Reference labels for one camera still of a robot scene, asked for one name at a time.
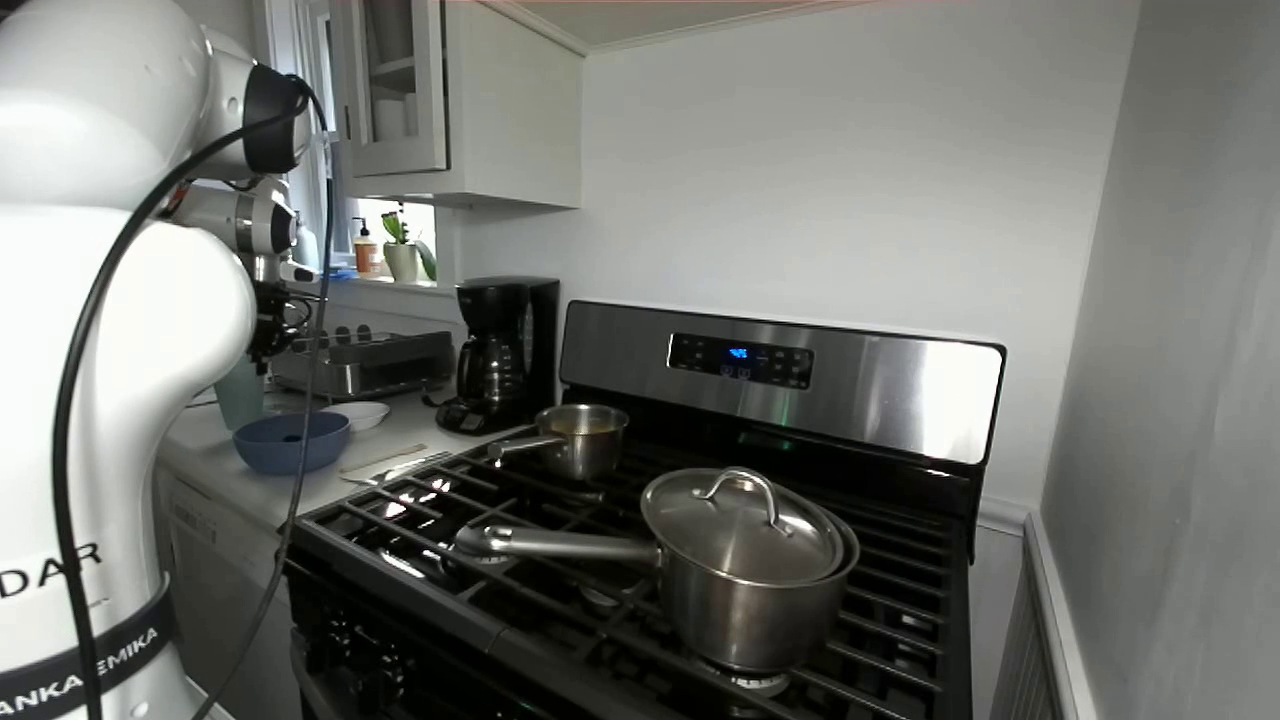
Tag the grey plastic cup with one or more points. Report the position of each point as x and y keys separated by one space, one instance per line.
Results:
x=243 y=395

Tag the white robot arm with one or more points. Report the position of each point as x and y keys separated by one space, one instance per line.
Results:
x=143 y=207

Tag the large steel lidded pot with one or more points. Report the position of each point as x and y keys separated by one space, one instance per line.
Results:
x=748 y=572

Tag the stainless steel gas stove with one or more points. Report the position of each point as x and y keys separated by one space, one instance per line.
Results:
x=883 y=430

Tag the small steel saucepan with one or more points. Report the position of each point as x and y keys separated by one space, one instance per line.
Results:
x=572 y=442

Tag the black coffee maker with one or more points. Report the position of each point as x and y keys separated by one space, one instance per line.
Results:
x=507 y=368

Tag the potted plant on windowsill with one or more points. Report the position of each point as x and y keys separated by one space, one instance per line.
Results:
x=407 y=256

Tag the silver toaster oven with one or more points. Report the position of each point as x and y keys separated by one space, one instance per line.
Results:
x=356 y=365

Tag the white plate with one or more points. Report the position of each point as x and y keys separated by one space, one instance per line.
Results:
x=356 y=413

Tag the blue bowl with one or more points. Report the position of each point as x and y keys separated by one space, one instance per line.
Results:
x=299 y=442

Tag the white base cabinet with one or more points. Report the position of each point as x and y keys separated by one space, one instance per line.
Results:
x=218 y=539

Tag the white wall cabinet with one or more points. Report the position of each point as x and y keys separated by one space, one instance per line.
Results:
x=452 y=103

